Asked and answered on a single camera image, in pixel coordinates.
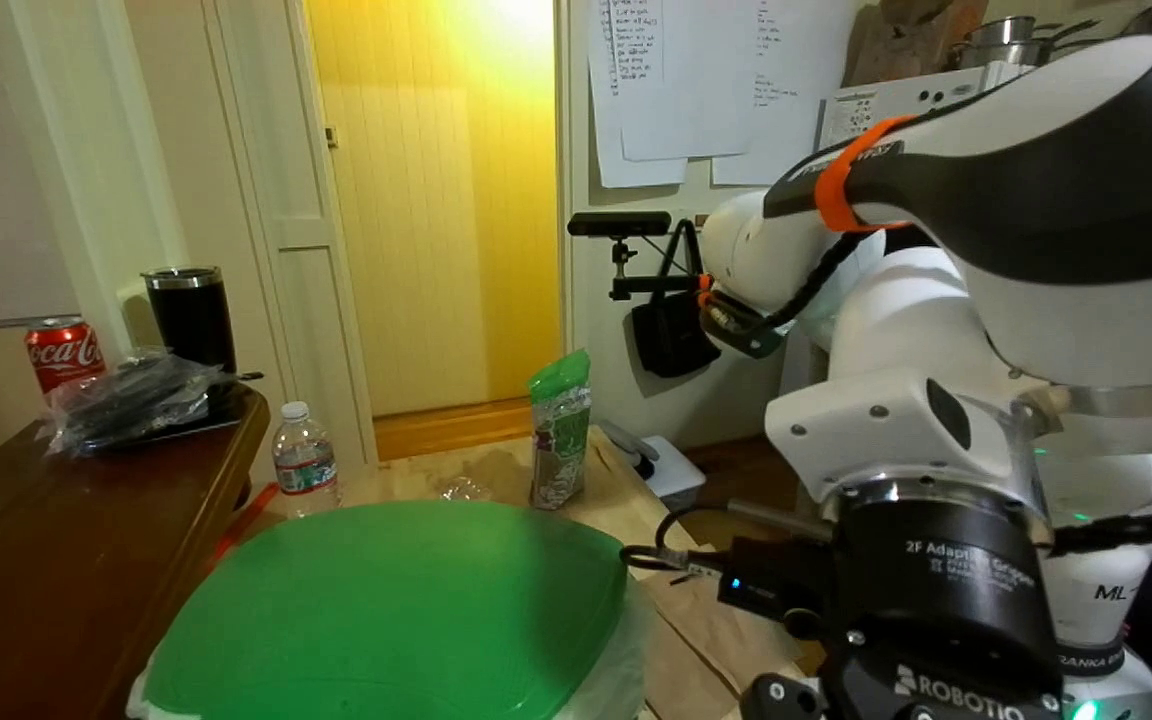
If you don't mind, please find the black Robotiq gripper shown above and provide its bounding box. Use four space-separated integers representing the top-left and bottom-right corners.
740 486 1078 720

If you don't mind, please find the clear water bottle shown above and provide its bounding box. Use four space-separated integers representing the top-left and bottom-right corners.
268 396 345 522

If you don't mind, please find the white box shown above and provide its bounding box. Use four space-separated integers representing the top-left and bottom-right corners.
598 417 712 522

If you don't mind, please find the black tote bag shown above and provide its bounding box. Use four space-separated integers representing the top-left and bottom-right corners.
625 215 729 381

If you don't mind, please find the green topped snack bag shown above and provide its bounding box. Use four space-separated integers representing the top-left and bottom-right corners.
526 346 598 517

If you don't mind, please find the white poster board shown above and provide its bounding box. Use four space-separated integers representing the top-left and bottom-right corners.
813 60 995 152

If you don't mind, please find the white bin with green lid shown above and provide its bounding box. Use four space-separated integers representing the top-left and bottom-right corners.
125 498 666 720

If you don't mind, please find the handwritten paper sheet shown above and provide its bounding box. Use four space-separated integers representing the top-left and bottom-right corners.
703 0 865 187
579 0 729 193

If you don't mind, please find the brown paper bag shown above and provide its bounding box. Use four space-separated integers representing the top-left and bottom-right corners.
843 0 995 89

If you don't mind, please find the red stick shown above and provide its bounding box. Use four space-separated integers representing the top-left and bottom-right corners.
205 479 283 569

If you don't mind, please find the white door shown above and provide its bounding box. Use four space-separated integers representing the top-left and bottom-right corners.
196 0 385 472

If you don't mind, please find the black tumbler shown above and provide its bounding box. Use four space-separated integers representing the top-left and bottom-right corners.
142 264 241 381

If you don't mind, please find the brown wooden side table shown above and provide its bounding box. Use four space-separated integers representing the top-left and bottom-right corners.
0 383 276 720

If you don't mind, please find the red cola can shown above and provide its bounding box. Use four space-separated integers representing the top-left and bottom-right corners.
20 311 111 400

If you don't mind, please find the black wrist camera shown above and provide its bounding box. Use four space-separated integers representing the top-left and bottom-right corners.
717 537 849 627

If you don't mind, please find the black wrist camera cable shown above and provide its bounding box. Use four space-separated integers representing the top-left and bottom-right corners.
616 499 746 584

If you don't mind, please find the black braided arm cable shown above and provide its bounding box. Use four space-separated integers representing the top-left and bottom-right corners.
695 224 878 366

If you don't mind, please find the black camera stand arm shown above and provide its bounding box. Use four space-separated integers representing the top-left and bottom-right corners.
604 234 719 310

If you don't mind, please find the orange cable strap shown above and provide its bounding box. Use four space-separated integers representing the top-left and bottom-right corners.
813 116 916 239

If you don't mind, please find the black stereo camera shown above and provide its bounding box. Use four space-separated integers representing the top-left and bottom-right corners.
563 207 675 244

